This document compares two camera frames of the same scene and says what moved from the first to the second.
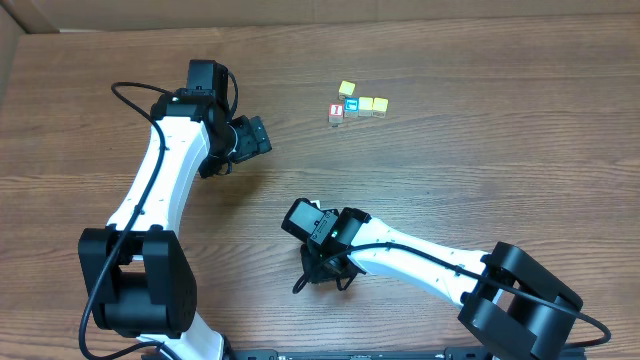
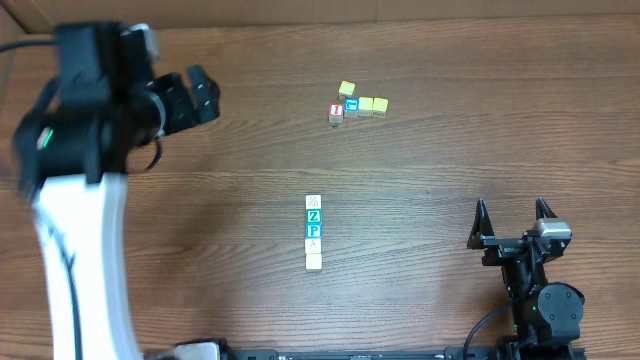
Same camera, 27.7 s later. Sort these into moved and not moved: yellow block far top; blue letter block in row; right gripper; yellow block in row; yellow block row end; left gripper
Moved: left gripper; right gripper
Not moved: blue letter block in row; yellow block row end; yellow block far top; yellow block in row
